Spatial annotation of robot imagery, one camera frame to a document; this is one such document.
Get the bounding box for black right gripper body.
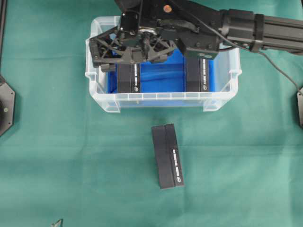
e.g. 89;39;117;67
89;0;223;68

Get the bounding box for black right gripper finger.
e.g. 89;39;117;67
101;63;116;72

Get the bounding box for black realsense box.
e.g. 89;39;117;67
185;58;210;92
117;64;141;93
151;124;185;189

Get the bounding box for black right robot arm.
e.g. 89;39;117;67
89;0;303;71

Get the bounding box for clear plastic storage case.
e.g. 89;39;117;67
84;15;243;114

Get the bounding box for blue foam liner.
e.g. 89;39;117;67
107;50;215;93

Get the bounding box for green table cloth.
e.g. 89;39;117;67
0;0;303;227

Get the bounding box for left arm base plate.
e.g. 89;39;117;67
0;76;15;136

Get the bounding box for black camera cable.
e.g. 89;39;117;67
170;0;303;92

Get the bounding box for small metal bracket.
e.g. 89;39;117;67
50;219;63;227

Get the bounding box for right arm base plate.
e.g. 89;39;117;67
297;88;303;128

